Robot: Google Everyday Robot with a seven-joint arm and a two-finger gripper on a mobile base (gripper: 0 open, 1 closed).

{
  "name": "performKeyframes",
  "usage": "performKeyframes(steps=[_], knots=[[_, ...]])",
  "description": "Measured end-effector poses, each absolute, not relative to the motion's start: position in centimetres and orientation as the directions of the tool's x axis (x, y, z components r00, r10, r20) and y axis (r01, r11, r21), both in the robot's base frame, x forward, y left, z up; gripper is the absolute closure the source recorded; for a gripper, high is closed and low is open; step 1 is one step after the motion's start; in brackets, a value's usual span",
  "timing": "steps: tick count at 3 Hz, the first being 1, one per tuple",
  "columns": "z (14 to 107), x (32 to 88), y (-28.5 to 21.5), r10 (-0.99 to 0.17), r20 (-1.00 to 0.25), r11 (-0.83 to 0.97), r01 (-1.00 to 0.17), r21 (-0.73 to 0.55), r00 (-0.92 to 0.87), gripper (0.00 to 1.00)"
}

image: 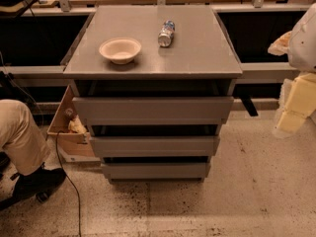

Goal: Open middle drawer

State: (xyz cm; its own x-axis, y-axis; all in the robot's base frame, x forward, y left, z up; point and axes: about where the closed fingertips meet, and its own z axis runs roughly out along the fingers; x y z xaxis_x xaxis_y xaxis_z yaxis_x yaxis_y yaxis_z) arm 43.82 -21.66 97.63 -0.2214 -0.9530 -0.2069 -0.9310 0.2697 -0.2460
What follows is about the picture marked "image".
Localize crushed soda can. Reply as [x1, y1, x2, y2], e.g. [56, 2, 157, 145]
[158, 20, 175, 47]

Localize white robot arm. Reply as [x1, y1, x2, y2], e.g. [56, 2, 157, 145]
[268, 4, 316, 138]

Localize wooden crate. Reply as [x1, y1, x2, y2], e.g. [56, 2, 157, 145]
[47, 86, 98, 162]

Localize black floor cable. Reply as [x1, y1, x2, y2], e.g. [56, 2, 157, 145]
[54, 130, 83, 237]

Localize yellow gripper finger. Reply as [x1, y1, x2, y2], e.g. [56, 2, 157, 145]
[268, 32, 291, 56]
[273, 73, 316, 138]

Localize white paper bowl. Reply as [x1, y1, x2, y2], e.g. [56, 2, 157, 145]
[99, 38, 141, 65]

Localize grey drawer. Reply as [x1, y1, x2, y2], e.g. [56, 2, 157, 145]
[72, 97, 233, 125]
[90, 136, 219, 157]
[101, 163, 210, 180]

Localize person leg beige trousers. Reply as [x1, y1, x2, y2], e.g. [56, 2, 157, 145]
[0, 100, 49, 176]

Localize small toy in crate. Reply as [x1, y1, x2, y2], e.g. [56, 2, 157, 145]
[64, 108, 87, 134]

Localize black shoe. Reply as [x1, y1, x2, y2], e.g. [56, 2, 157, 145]
[0, 167, 66, 210]

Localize metal frame rail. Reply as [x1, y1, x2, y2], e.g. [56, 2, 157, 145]
[0, 62, 299, 87]

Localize grey bottom drawer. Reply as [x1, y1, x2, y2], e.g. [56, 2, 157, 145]
[101, 163, 210, 180]

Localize grey top drawer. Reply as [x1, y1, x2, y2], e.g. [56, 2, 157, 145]
[72, 97, 233, 125]

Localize grey drawer cabinet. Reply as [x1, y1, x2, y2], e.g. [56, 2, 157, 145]
[60, 5, 244, 184]

